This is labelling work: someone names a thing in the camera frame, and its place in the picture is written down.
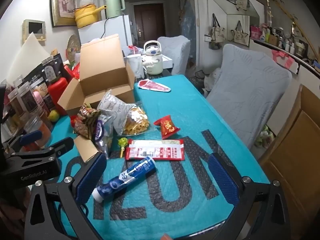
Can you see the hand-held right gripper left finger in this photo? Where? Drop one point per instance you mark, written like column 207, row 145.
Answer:
column 91, row 178

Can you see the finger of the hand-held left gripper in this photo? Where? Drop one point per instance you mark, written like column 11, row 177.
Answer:
column 62, row 145
column 31, row 136

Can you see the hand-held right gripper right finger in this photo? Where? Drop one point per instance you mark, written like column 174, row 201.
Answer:
column 223, row 180

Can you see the blue white cookie tube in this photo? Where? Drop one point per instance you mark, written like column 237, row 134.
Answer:
column 120, row 180

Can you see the instant noodle packet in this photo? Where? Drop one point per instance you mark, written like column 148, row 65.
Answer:
column 86, row 121

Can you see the yellow green lollipop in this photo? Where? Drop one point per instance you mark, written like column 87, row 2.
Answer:
column 122, row 142

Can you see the clear bag of yellow snacks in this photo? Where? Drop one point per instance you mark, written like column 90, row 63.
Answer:
column 137, row 123

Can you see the brown cardboard box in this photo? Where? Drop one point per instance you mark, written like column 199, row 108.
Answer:
column 102, row 60

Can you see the orange filled jar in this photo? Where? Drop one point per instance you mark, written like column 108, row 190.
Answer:
column 40, row 130

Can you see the yellow green fruit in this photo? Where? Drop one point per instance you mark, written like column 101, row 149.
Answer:
column 53, row 116

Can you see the dark grain jar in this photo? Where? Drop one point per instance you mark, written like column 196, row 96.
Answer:
column 15, row 102

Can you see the jar with dark label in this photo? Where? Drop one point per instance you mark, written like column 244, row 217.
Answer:
column 27, row 97

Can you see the pink bottle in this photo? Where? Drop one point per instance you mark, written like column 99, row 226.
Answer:
column 38, row 97

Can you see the purple silver snack packet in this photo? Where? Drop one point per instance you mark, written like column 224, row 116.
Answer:
column 100, row 131

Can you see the black pouch squiggle label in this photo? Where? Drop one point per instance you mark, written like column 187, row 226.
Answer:
column 41, row 86

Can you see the red plastic container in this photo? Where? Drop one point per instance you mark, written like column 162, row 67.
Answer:
column 57, row 90

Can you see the green white plastic bag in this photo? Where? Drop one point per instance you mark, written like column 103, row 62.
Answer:
column 265, row 136

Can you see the white patterned snack bag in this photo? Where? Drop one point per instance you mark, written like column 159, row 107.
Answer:
column 112, row 107

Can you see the black pouch grey label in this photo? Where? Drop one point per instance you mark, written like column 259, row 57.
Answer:
column 56, row 66

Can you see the red pouch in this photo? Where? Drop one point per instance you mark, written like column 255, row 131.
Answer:
column 76, row 71

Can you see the small red snack packet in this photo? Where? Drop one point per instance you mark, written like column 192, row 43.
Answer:
column 166, row 127

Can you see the white foam board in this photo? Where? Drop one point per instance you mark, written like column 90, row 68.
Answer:
column 27, row 55

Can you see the large brown carton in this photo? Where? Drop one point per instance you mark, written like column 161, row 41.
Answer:
column 300, row 142

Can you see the grey covered chair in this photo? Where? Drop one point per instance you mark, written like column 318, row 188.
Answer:
column 247, row 87
column 175, row 52

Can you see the round woven plate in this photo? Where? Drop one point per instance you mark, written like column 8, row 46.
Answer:
column 73, row 46

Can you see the red white pointed packet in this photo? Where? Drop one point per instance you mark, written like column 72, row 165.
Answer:
column 152, row 85

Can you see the cream cartoon water bottle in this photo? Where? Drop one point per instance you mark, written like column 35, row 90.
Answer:
column 153, row 63

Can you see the white fridge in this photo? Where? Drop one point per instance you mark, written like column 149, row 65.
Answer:
column 112, row 30

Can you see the white flat box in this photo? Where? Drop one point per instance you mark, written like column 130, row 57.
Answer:
column 168, row 61

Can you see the yellow cooking pot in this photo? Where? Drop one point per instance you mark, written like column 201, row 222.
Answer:
column 86, row 15

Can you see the white gift box pink ribbon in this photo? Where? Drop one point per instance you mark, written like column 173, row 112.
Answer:
column 285, row 60

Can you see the gold framed picture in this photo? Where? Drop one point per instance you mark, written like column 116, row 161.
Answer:
column 63, row 2

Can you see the beige tote bag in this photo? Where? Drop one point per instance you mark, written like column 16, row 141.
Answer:
column 217, row 33

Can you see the clear plastic bag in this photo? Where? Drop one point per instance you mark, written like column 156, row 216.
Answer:
column 87, row 0

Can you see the pale green electric kettle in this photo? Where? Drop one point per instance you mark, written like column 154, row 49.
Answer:
column 112, row 6

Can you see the row of bottles on shelf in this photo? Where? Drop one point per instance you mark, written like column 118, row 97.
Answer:
column 275, row 37

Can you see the dark brown door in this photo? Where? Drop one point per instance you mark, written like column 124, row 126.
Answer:
column 150, row 20

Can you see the blue plastic garment cover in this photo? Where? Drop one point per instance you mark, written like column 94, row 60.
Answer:
column 187, row 20

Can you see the cream wall intercom panel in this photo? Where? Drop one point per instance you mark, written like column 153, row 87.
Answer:
column 33, row 28

